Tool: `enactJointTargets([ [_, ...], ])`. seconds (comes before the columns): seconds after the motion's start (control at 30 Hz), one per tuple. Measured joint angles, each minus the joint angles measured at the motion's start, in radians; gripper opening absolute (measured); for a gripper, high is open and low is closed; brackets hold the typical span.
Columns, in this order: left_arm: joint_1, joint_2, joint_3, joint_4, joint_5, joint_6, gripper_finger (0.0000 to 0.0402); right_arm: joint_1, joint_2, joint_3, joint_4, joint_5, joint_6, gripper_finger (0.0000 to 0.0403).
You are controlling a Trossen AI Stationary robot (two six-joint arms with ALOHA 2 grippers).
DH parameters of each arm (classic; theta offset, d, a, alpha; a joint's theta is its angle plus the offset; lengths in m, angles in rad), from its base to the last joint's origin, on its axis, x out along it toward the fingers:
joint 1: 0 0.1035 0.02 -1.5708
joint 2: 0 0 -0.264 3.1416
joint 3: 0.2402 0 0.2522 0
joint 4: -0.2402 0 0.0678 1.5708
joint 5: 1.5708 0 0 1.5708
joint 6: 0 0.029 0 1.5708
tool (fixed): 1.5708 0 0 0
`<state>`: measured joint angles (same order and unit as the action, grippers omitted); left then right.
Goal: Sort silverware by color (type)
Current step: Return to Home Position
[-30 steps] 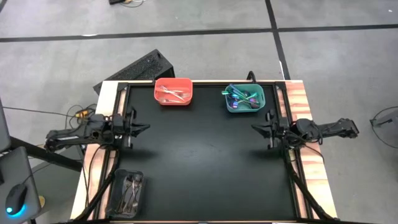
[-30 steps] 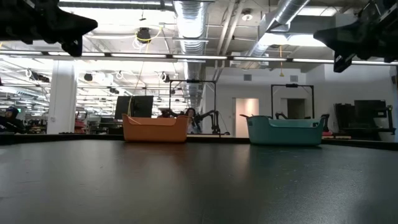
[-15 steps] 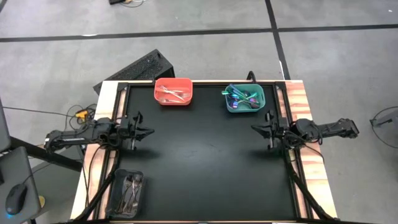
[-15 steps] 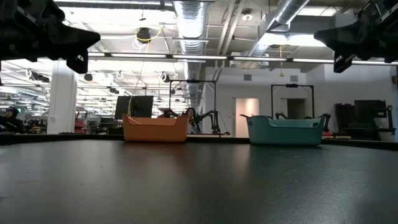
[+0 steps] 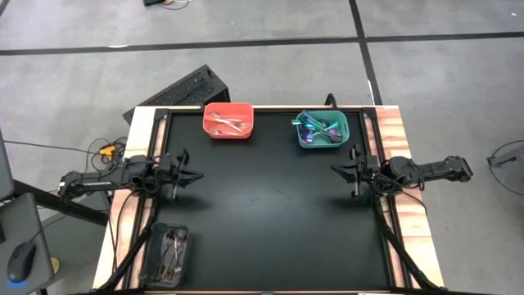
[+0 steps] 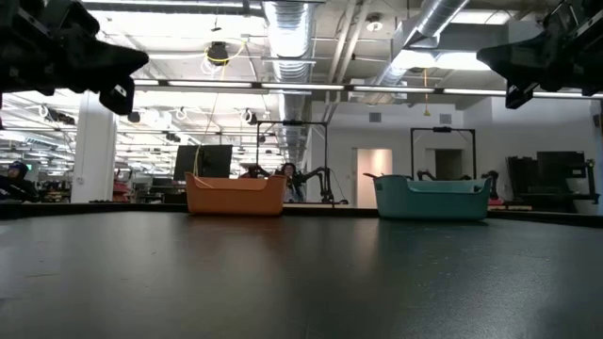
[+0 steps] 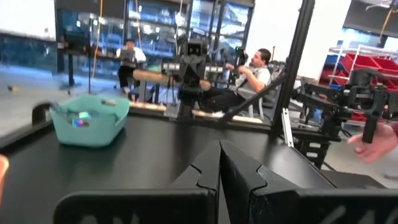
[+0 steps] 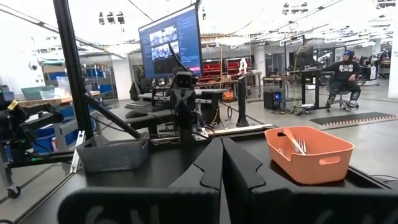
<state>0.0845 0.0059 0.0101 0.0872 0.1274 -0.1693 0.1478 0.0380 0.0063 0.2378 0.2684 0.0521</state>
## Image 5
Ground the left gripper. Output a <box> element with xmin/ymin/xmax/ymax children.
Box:
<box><xmin>157</xmin><ymin>149</ymin><xmax>205</xmax><ymax>201</ymax></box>

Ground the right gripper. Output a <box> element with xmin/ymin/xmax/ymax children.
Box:
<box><xmin>330</xmin><ymin>143</ymin><xmax>382</xmax><ymax>198</ymax></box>

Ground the black cutlery piece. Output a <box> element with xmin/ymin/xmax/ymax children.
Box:
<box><xmin>172</xmin><ymin>234</ymin><xmax>183</xmax><ymax>275</ymax></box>
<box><xmin>155</xmin><ymin>235</ymin><xmax>188</xmax><ymax>284</ymax></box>
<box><xmin>174</xmin><ymin>231</ymin><xmax>186</xmax><ymax>276</ymax></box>
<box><xmin>160</xmin><ymin>229</ymin><xmax>175</xmax><ymax>283</ymax></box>

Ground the teal plastic bin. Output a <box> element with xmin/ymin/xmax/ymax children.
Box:
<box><xmin>296</xmin><ymin>110</ymin><xmax>350</xmax><ymax>149</ymax></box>

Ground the orange plastic bin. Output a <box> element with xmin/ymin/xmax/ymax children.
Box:
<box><xmin>202</xmin><ymin>102</ymin><xmax>255</xmax><ymax>140</ymax></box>

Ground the black perforated box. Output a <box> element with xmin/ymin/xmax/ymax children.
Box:
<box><xmin>122</xmin><ymin>64</ymin><xmax>231</xmax><ymax>125</ymax></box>

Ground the black table mat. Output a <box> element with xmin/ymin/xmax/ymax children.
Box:
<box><xmin>155</xmin><ymin>109</ymin><xmax>392</xmax><ymax>291</ymax></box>

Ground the black plastic bin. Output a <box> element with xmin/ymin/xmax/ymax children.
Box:
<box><xmin>141</xmin><ymin>220</ymin><xmax>192</xmax><ymax>288</ymax></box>

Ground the black desk bar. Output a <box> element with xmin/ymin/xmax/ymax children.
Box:
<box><xmin>11</xmin><ymin>179</ymin><xmax>111</xmax><ymax>227</ymax></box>

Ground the grey mouse pad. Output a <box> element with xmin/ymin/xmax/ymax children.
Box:
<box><xmin>0</xmin><ymin>192</ymin><xmax>56</xmax><ymax>295</ymax></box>

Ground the dark grey monitor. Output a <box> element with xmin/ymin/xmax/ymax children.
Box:
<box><xmin>0</xmin><ymin>129</ymin><xmax>16</xmax><ymax>202</ymax></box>

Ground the black computer mouse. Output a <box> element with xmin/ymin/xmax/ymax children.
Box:
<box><xmin>7</xmin><ymin>241</ymin><xmax>37</xmax><ymax>287</ymax></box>

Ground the black floor cable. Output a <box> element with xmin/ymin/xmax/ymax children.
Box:
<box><xmin>2</xmin><ymin>139</ymin><xmax>102</xmax><ymax>153</ymax></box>

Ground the round wire floor stand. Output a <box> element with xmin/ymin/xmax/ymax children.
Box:
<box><xmin>486</xmin><ymin>139</ymin><xmax>524</xmax><ymax>197</ymax></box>

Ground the black device with cables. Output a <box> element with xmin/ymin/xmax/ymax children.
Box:
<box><xmin>142</xmin><ymin>0</ymin><xmax>193</xmax><ymax>10</ymax></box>

